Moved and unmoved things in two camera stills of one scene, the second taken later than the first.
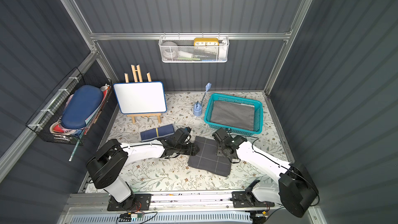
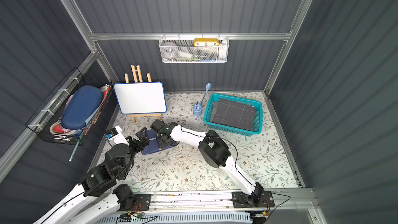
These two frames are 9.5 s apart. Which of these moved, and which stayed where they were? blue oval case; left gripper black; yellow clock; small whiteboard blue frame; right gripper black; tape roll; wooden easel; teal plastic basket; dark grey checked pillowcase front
Moved: left gripper black; dark grey checked pillowcase front; right gripper black
Stayed: teal plastic basket; blue oval case; tape roll; yellow clock; small whiteboard blue frame; wooden easel
